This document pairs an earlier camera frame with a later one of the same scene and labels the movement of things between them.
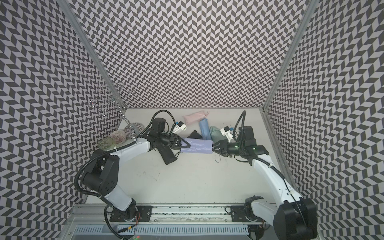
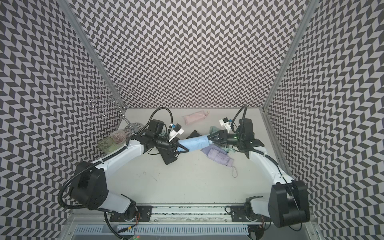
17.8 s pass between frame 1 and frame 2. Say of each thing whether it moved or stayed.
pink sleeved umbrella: stayed
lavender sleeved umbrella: moved
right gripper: moved
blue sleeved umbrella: moved
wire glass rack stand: stayed
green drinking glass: stayed
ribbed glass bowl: stayed
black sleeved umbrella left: stayed
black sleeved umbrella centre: stayed
